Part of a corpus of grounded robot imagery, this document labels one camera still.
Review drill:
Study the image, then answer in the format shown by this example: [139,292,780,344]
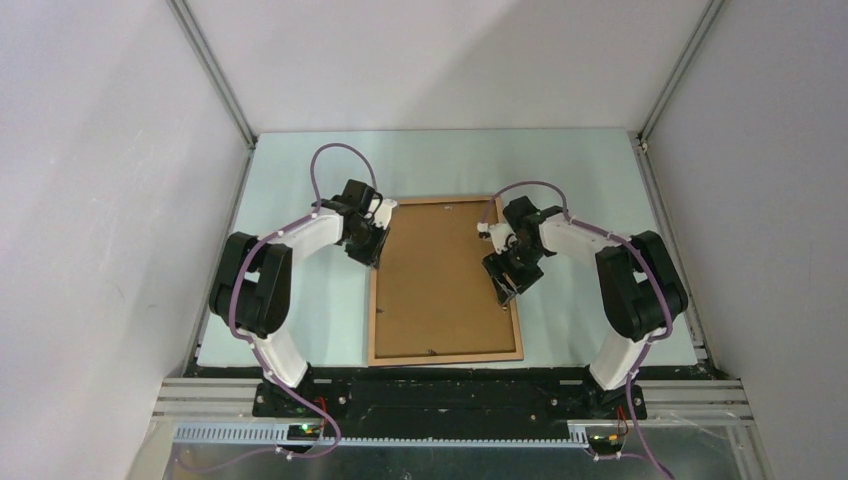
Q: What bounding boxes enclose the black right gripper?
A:
[481,242,544,307]

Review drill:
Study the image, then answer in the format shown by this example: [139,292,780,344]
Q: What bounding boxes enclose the brown cardboard backing board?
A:
[376,202,516,359]

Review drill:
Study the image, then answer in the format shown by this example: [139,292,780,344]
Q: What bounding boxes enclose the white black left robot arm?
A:
[208,180,398,417]

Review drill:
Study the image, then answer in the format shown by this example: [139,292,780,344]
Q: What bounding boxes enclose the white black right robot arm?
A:
[477,196,689,418]

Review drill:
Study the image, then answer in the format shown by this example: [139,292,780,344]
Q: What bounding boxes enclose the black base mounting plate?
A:
[252,367,647,439]

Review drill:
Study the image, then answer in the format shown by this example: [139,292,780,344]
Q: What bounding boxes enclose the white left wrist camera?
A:
[371,198,398,230]

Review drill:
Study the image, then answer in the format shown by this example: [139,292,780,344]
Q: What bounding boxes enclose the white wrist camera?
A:
[371,198,398,230]
[477,222,517,255]

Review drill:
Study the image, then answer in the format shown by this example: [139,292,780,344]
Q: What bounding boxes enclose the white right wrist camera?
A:
[477,222,517,255]

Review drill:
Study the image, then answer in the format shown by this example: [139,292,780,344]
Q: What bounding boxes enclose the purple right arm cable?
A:
[478,180,676,478]

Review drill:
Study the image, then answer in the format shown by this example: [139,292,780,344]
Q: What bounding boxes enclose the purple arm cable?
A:
[178,142,379,473]
[478,180,676,478]

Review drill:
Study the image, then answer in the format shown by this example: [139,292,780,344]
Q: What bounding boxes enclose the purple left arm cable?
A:
[178,142,379,473]

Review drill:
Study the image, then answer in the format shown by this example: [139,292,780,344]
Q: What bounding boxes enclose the grey cable duct strip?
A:
[173,422,589,449]

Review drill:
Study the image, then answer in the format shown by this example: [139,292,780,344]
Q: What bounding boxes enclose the aluminium enclosure rail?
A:
[167,0,258,150]

